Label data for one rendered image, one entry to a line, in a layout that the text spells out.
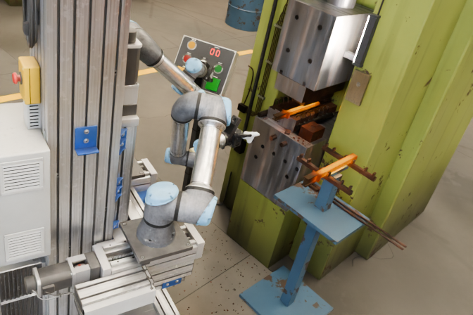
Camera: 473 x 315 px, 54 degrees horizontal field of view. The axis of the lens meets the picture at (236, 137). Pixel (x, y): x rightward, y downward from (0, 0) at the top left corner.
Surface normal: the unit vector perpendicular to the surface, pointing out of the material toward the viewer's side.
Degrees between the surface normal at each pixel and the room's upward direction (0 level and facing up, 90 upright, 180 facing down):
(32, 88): 90
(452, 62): 90
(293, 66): 90
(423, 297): 0
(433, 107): 90
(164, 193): 7
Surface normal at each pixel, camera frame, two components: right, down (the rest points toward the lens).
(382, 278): 0.19, -0.84
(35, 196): 0.51, 0.52
